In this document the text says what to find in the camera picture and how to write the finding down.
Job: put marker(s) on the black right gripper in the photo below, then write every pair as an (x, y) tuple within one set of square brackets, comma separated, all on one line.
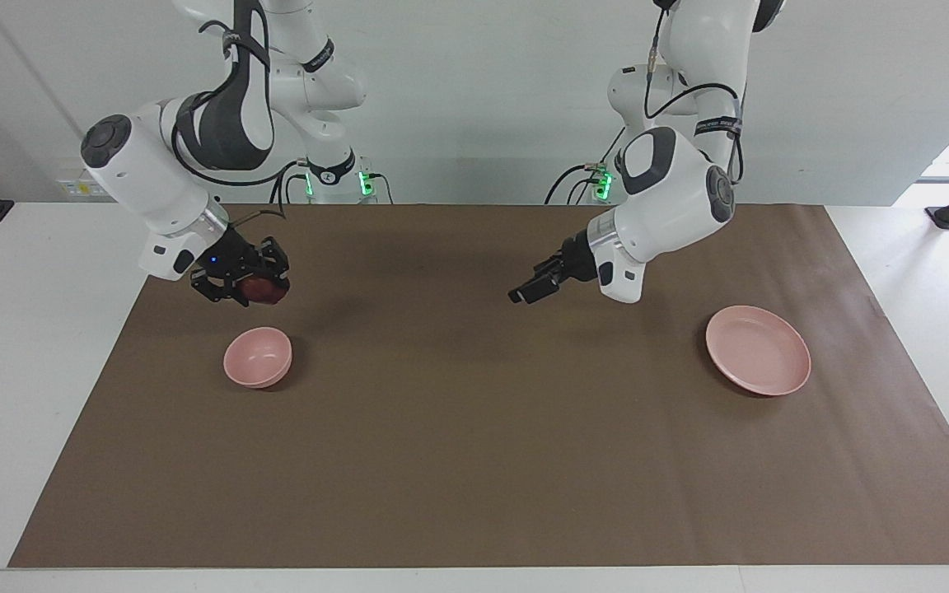
[(231, 257)]

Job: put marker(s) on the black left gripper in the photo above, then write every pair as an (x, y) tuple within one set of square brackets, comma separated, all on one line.
[(582, 257)]

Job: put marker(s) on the dark red apple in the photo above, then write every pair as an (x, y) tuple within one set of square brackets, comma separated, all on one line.
[(264, 290)]

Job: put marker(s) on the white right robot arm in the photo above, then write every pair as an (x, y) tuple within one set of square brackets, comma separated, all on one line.
[(145, 173)]

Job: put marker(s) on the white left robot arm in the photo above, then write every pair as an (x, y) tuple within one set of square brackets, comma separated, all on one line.
[(672, 189)]

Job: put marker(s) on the pink bowl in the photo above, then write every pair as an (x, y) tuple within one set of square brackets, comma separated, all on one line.
[(256, 358)]

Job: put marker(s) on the pink plate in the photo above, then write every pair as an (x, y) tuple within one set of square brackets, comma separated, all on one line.
[(759, 350)]

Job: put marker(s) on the brown paper mat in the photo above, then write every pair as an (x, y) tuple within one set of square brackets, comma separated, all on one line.
[(483, 428)]

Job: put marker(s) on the white wall socket box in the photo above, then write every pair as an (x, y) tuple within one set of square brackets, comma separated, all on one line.
[(71, 188)]

